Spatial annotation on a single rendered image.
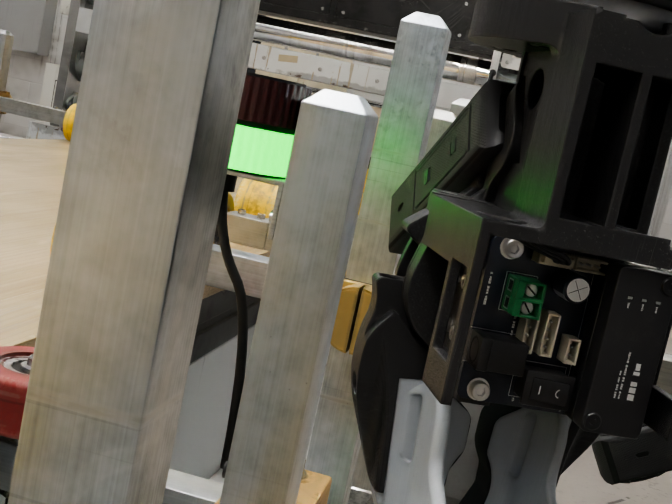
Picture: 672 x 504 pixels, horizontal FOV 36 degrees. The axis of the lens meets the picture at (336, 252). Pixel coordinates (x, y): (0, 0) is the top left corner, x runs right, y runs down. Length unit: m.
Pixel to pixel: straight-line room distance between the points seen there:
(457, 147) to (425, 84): 0.42
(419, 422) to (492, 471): 0.03
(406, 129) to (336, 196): 0.25
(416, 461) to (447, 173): 0.10
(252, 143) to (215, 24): 0.25
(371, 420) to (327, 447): 0.46
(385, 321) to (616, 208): 0.09
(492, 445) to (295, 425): 0.20
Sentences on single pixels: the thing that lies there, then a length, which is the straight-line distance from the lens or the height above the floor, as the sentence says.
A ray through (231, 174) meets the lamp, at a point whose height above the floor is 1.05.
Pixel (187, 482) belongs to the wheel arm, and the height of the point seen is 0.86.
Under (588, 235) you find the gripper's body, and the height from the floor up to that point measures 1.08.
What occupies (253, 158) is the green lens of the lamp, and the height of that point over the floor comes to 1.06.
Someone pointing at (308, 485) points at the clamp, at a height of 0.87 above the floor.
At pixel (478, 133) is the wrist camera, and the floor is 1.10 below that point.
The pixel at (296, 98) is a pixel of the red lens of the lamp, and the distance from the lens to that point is 0.53.
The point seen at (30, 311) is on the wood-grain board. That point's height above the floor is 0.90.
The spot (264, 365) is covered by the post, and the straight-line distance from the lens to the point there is 0.54.
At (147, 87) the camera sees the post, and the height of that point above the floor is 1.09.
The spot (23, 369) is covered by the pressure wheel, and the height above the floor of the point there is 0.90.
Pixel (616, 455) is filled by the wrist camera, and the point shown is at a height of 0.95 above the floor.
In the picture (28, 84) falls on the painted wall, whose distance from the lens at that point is 10.72.
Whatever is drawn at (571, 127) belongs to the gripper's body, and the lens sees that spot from 0.28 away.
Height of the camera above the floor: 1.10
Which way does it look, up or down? 8 degrees down
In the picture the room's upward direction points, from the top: 12 degrees clockwise
